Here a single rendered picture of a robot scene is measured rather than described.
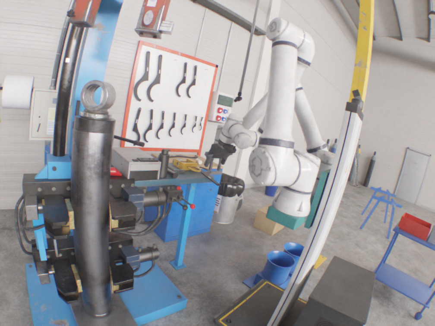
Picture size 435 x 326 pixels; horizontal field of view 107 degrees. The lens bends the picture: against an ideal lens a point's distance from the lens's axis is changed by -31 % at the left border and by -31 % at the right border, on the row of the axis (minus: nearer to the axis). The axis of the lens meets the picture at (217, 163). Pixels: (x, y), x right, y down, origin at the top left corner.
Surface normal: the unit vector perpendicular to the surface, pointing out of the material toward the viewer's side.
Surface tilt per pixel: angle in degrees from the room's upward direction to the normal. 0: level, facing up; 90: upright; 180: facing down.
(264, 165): 95
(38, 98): 90
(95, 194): 90
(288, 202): 68
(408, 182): 90
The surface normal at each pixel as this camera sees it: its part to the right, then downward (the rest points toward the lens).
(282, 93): -0.13, 0.04
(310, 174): 0.42, 0.27
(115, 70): 0.66, 0.29
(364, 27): -0.73, 0.00
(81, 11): 0.08, 0.23
